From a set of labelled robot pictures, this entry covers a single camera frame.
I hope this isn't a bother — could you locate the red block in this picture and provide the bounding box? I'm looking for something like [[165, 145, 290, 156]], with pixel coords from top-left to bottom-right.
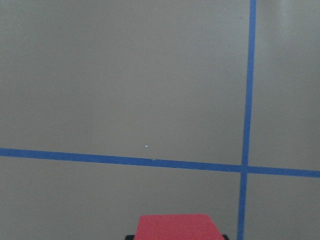
[[134, 214, 224, 240]]

